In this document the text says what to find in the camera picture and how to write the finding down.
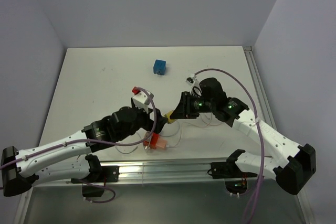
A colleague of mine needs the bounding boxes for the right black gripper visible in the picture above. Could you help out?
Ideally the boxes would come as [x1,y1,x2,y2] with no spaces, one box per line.
[170,91,215,119]

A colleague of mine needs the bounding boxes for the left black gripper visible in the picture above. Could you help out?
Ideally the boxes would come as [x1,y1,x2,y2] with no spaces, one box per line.
[117,102,168,141]

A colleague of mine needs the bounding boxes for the yellow plug adapter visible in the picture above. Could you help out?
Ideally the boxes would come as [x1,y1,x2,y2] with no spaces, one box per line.
[164,110,176,124]

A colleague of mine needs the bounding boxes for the red cube socket adapter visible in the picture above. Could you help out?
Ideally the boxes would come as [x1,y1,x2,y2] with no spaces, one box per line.
[143,132,160,150]

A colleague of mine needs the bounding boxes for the blue cube socket adapter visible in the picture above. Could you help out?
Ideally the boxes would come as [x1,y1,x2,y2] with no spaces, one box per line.
[153,59,166,76]

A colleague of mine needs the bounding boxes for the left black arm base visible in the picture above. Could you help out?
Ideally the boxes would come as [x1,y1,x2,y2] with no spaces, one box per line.
[70,165,119,204]

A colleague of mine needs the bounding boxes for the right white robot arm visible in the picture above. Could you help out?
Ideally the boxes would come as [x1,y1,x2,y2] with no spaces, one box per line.
[170,78,316,195]

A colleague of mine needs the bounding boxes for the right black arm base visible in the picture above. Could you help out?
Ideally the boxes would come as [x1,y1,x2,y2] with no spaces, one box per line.
[207,162,258,197]

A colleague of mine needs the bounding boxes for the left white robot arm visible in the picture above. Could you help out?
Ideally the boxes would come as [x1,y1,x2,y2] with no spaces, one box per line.
[1,105,168,197]

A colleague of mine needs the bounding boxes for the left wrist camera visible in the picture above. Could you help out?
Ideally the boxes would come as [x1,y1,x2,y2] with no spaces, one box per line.
[131,87,154,113]

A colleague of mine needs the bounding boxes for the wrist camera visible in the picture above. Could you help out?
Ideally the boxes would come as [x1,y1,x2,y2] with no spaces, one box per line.
[131,87,154,113]
[186,73,202,97]

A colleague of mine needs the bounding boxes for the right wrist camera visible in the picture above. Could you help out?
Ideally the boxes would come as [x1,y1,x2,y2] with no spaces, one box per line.
[186,73,202,97]

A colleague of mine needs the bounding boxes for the aluminium front rail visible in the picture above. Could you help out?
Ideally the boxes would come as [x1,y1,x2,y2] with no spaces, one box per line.
[34,158,263,188]

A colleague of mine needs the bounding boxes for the aluminium rail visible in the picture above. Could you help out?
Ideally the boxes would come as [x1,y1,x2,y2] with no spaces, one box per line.
[243,46,277,130]
[34,158,263,188]

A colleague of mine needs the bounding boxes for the aluminium right side rail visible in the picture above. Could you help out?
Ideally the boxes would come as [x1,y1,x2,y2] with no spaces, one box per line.
[243,46,277,130]

